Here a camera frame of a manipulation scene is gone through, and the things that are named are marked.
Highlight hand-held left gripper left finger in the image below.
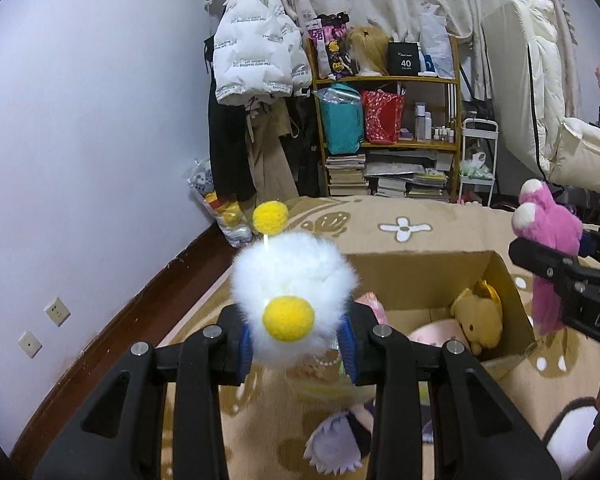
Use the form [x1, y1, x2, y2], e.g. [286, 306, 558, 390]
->
[32, 304, 254, 480]

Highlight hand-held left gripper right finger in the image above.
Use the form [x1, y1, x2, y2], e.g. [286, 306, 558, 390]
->
[339, 302, 563, 480]

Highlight pink plush toy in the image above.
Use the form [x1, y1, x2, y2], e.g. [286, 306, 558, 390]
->
[511, 178, 586, 336]

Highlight pink swirl roll plush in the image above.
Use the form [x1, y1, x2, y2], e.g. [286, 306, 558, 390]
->
[410, 320, 473, 348]

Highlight yellow plush bear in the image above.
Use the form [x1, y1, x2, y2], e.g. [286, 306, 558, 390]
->
[450, 280, 505, 356]

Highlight white fluffy plush yellow pompoms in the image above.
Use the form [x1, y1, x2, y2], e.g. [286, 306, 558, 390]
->
[230, 201, 353, 371]

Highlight cardboard box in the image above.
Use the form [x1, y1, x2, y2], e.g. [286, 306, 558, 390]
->
[340, 250, 538, 383]

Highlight doll in purple dress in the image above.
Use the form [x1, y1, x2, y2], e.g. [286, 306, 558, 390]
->
[285, 345, 431, 476]

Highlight white cushion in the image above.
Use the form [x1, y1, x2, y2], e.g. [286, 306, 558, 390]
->
[550, 117, 600, 196]

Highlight beige patterned blanket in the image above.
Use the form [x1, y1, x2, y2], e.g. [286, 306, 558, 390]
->
[155, 195, 600, 480]

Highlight black and white plush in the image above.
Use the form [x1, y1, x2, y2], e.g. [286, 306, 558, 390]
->
[540, 395, 600, 468]

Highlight clear plastic bag of toys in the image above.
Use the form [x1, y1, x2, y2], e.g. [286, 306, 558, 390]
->
[182, 157, 253, 248]

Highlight white trolley cart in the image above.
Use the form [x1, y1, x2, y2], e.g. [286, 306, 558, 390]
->
[457, 119, 499, 207]

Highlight pile of papers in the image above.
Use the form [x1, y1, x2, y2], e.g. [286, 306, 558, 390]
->
[365, 150, 453, 203]

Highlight stack of books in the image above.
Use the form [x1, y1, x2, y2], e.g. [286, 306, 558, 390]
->
[326, 154, 367, 197]

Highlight white folded mattress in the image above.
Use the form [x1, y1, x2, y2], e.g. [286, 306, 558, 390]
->
[481, 0, 571, 181]

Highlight row of cosmetic bottles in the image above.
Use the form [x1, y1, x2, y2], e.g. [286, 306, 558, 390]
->
[415, 102, 456, 142]

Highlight wooden shelf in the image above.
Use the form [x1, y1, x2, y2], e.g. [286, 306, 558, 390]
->
[305, 35, 463, 203]

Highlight beige coat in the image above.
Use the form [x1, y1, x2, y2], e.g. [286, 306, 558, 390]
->
[245, 100, 301, 201]

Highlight black coat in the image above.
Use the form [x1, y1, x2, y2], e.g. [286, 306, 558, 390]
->
[207, 35, 258, 206]

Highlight black hanging garment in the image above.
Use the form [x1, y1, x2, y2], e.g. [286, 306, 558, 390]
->
[285, 95, 327, 198]

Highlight red patterned bag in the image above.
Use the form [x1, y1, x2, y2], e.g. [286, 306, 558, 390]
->
[361, 90, 406, 143]

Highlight teal bag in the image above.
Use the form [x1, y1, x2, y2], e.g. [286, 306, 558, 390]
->
[315, 85, 365, 156]

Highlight white plastic bag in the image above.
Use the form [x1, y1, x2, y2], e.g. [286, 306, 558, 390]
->
[420, 11, 453, 79]

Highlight black box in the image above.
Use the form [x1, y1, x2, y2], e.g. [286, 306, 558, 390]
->
[386, 41, 423, 76]

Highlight blonde wig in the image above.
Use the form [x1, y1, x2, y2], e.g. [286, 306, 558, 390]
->
[347, 26, 393, 77]

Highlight purple packaged merchandise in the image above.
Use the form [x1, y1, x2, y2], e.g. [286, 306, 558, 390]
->
[307, 12, 353, 81]

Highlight white puffer jacket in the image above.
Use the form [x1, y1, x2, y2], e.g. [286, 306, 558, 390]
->
[212, 0, 311, 106]

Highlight wall power socket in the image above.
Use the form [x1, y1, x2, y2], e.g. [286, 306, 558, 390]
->
[45, 297, 72, 327]

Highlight wall cable socket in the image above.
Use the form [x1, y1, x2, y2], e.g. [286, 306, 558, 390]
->
[19, 330, 43, 358]

